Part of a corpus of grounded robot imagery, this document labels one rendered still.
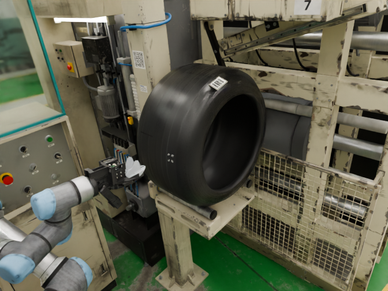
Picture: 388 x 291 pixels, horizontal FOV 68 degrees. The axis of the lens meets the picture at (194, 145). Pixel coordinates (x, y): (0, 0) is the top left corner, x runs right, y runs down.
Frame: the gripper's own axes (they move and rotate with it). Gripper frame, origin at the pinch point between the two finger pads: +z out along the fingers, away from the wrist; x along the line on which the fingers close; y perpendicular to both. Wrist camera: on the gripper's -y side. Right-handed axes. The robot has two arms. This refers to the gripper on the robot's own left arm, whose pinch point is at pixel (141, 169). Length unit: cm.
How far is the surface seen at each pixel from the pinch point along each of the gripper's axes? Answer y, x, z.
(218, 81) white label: 28.1, -10.2, 28.8
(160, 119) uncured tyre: 15.0, 2.4, 11.5
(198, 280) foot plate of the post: -115, 22, 55
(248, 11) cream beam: 51, -7, 50
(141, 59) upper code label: 33, 30, 26
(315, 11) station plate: 51, -33, 50
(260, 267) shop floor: -112, -4, 91
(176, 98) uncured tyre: 22.4, -0.7, 16.9
